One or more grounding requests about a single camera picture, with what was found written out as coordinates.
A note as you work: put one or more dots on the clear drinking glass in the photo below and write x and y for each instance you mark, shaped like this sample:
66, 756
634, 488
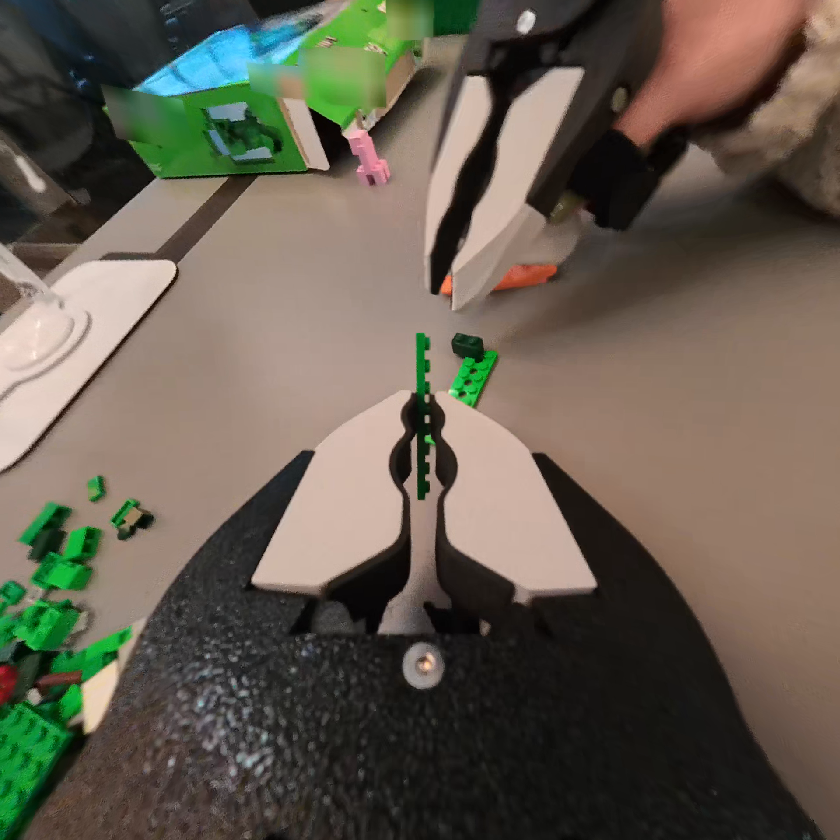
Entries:
39, 334

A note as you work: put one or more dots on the pile of loose lego bricks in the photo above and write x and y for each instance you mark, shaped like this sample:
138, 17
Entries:
65, 577

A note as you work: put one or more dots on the person's right forearm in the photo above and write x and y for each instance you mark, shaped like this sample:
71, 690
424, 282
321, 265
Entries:
800, 131

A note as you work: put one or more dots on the white rounded coaster mat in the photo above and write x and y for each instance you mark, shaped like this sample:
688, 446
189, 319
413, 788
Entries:
118, 295

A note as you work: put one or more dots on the person's right hand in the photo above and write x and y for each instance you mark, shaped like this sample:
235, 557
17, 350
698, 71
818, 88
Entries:
709, 52

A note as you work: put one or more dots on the dark green lego brick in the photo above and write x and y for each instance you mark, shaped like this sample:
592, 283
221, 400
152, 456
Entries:
467, 344

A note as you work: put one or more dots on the green lego box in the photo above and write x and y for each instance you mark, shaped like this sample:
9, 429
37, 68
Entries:
190, 157

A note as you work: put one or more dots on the thin green lego plate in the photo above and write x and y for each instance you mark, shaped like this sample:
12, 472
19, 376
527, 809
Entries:
422, 367

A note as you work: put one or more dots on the bright green lego wedge plate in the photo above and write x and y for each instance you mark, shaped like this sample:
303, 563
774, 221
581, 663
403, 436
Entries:
474, 379

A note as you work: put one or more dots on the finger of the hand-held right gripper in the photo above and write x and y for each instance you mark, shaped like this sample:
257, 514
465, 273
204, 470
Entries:
518, 197
453, 164

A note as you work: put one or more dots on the pink lego pig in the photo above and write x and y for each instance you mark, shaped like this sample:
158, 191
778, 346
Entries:
367, 157

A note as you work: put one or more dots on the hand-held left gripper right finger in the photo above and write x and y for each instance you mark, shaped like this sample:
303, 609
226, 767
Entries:
512, 512

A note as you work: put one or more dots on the large green lego baseplate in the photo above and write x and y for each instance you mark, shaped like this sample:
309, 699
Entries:
26, 748

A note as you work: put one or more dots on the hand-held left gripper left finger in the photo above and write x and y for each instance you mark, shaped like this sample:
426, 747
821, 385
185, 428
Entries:
334, 499

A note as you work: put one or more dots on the dark furniture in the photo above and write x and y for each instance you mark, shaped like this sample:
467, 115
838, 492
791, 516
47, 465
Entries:
65, 79

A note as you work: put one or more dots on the orange lego piece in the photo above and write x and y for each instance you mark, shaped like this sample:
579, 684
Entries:
525, 275

